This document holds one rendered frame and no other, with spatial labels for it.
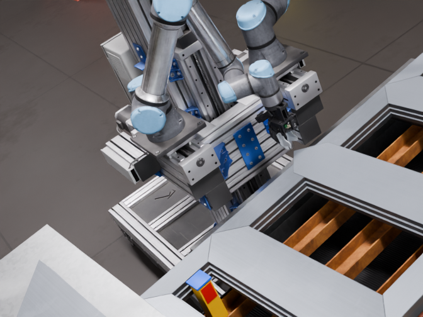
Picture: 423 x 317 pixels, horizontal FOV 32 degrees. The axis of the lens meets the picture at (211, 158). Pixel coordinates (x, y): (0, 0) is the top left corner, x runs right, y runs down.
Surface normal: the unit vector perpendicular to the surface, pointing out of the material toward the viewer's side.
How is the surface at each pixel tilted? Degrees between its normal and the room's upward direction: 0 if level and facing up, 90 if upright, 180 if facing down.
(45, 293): 0
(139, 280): 0
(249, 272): 0
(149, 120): 96
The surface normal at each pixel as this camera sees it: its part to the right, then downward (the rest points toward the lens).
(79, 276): -0.36, -0.77
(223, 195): 0.51, 0.32
